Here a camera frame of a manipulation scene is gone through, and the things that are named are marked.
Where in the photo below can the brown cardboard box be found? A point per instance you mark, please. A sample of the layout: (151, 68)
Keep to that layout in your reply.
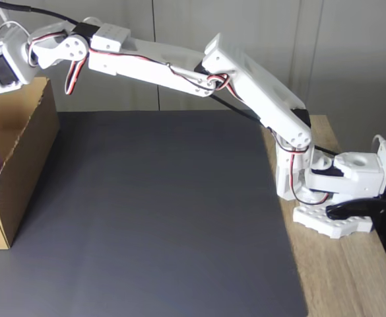
(34, 138)

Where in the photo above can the black table clamp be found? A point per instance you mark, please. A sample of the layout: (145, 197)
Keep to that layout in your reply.
(377, 211)

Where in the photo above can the dark grey table mat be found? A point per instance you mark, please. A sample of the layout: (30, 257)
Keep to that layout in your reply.
(163, 214)

